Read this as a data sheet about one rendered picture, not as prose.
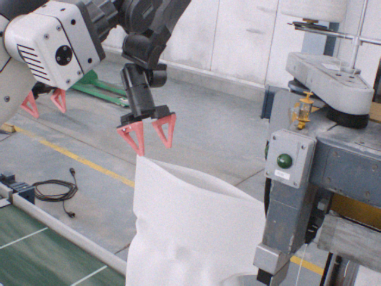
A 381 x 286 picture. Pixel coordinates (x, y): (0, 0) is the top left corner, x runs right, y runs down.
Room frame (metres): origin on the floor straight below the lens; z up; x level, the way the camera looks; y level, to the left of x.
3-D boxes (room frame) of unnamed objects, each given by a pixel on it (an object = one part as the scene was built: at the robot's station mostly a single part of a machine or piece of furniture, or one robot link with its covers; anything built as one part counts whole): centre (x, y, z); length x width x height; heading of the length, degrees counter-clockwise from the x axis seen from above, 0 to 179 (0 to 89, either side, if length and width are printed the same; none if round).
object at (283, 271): (0.82, -0.22, 0.98); 0.09 x 0.05 x 0.05; 146
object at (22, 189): (2.19, 1.01, 0.35); 0.30 x 0.15 x 0.15; 56
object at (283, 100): (1.18, -0.35, 1.23); 0.28 x 0.07 x 0.16; 56
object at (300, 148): (0.77, -0.19, 1.29); 0.08 x 0.05 x 0.09; 56
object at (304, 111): (0.83, -0.22, 1.37); 0.03 x 0.02 x 0.03; 56
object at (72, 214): (2.89, 0.84, 0.02); 0.61 x 0.51 x 0.04; 56
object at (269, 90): (1.30, -0.24, 1.25); 0.10 x 0.08 x 0.12; 171
